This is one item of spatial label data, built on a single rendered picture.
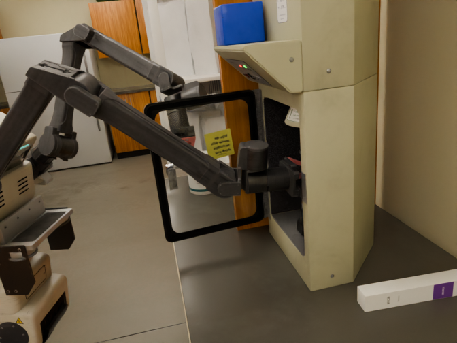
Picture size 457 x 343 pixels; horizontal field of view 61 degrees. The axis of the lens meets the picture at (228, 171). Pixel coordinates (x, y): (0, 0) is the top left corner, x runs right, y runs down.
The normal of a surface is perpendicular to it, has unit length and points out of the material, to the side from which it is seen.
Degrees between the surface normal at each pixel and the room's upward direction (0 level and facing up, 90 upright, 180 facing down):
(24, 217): 90
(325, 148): 90
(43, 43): 90
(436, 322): 0
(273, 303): 0
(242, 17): 90
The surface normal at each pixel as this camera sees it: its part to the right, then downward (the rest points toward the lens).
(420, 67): -0.97, 0.16
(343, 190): 0.21, 0.30
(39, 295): 0.04, -0.94
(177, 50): -0.22, 0.29
